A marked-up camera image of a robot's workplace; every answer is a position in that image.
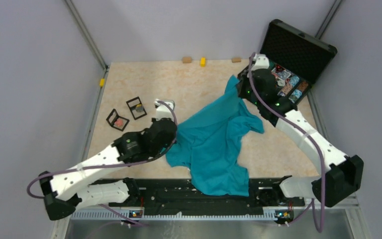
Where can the teal t-shirt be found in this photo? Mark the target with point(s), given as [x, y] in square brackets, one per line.
[209, 143]

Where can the yellow block at back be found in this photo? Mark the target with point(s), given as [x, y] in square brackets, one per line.
[202, 62]

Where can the right tan wooden block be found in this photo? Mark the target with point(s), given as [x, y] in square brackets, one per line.
[236, 60]

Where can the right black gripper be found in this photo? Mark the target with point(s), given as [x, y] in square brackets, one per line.
[243, 81]

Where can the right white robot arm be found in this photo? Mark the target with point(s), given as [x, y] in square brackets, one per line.
[339, 176]

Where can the yellow block at left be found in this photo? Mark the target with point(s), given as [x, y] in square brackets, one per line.
[102, 82]

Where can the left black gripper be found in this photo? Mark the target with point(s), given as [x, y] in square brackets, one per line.
[172, 140]

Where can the tan wooden block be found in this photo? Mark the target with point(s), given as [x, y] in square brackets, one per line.
[236, 60]
[186, 60]

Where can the left tan wooden block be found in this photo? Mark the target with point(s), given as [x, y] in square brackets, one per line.
[186, 60]

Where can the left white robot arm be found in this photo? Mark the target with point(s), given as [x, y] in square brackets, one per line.
[67, 191]

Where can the yellow block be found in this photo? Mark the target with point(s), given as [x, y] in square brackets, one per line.
[102, 82]
[202, 62]

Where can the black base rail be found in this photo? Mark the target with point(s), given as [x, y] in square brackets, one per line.
[167, 197]

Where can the black box with grey brooch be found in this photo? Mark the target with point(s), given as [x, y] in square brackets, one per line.
[136, 108]

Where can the black box with pink brooch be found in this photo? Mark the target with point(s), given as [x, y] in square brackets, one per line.
[116, 121]

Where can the black carrying case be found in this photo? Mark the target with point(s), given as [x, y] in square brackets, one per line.
[296, 58]

